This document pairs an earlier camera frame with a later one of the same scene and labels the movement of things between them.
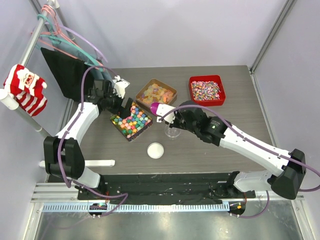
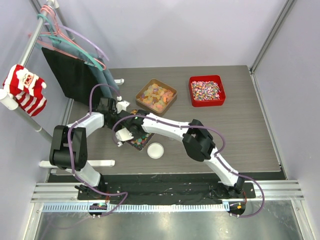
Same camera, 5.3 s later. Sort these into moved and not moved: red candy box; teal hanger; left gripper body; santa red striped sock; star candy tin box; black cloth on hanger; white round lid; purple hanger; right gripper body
Moved: left gripper body; right gripper body; star candy tin box
Not moved: santa red striped sock; white round lid; teal hanger; red candy box; black cloth on hanger; purple hanger
